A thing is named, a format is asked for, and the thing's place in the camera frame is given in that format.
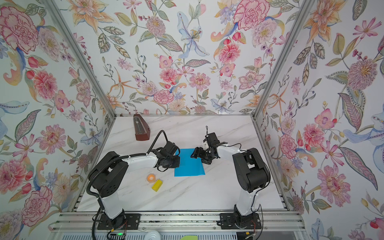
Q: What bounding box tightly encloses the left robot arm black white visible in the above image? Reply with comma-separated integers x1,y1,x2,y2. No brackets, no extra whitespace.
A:
86,141,181,220

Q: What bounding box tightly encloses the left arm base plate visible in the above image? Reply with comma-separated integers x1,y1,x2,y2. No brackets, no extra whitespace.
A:
97,213,141,231

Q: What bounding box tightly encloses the aluminium front rail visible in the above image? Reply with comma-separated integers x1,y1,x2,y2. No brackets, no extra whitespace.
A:
49,210,306,233

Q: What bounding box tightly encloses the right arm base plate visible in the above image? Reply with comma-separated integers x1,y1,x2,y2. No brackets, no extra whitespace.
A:
217,213,262,230

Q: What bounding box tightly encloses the white round object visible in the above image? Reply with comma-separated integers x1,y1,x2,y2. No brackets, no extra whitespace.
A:
144,231,162,240

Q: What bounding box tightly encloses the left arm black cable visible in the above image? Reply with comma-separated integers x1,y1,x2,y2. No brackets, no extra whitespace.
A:
146,129,169,155

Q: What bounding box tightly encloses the orange tape roll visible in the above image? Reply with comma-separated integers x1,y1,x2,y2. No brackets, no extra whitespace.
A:
147,174,157,183

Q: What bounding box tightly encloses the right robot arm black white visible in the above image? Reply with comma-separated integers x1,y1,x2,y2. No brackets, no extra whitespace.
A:
191,133,271,226

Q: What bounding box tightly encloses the blue square paper sheet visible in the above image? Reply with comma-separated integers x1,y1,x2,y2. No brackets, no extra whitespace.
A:
174,149,205,177

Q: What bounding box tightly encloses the brown wooden metronome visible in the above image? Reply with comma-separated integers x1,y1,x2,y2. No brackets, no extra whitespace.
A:
133,114,151,141

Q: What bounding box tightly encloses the yellow block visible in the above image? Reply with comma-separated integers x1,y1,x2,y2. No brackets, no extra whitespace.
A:
152,180,163,192

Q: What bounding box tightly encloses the green object at edge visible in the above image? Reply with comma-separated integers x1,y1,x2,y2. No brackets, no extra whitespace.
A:
180,235,199,240

